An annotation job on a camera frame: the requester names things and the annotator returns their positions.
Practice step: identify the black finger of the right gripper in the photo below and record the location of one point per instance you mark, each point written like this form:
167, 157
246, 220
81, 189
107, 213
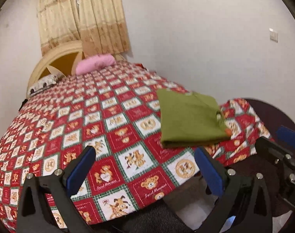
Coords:
286, 135
274, 153

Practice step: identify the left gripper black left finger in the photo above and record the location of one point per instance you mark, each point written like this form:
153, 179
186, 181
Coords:
34, 213

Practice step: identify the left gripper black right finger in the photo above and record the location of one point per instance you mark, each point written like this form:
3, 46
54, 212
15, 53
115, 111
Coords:
245, 198

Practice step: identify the green orange cream knit sweater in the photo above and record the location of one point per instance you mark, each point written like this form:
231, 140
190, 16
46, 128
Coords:
190, 119

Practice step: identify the dark wooden footboard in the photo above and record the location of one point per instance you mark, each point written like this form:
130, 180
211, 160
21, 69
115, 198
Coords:
271, 116

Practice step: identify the red patchwork teddy bear bedspread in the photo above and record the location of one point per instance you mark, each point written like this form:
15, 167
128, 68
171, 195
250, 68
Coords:
116, 111

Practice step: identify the grey patterned pillow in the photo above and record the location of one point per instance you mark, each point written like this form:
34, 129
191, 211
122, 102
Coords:
36, 86

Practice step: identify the cream wooden headboard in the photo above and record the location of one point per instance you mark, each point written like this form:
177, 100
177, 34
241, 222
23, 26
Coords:
63, 59

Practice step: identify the pink pillow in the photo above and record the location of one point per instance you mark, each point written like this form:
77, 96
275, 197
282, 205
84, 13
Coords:
93, 63

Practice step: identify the white wall switch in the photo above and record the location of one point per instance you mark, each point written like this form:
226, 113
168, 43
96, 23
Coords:
273, 35

